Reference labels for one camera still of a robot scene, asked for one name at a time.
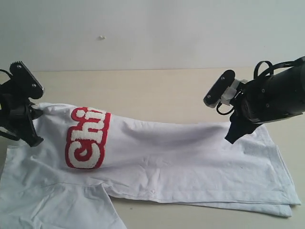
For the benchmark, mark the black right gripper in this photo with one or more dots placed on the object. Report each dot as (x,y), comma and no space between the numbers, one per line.
(247,113)

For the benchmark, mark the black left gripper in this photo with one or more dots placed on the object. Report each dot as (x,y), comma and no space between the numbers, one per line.
(17,114)

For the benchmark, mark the white t-shirt red lettering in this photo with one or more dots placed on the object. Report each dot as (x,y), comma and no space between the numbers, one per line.
(88,156)

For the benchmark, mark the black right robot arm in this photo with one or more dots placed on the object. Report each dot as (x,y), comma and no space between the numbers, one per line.
(276,92)

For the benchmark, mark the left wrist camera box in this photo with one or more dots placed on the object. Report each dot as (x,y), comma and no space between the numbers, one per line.
(26,81)

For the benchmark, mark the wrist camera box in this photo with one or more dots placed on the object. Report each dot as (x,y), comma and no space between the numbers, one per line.
(213,96)
(26,81)

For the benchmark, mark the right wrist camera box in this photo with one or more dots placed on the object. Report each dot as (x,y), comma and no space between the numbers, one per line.
(213,96)

